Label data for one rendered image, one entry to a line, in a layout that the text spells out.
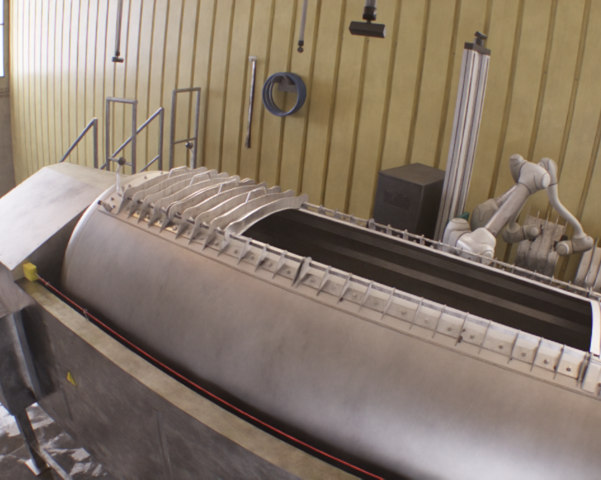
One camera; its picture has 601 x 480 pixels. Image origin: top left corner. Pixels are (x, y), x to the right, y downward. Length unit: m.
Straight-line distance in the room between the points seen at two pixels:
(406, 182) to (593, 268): 1.70
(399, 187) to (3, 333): 2.61
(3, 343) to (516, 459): 2.64
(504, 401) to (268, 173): 3.65
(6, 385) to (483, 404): 2.62
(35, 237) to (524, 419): 2.48
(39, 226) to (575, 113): 3.68
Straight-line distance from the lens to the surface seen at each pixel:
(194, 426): 1.70
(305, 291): 1.66
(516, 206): 2.88
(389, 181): 3.09
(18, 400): 3.20
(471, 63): 2.92
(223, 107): 4.95
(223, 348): 1.75
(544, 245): 3.76
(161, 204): 2.16
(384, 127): 4.04
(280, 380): 1.63
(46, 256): 2.71
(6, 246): 2.84
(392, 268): 2.46
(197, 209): 2.07
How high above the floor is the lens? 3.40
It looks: 23 degrees down
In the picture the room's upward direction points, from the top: 6 degrees clockwise
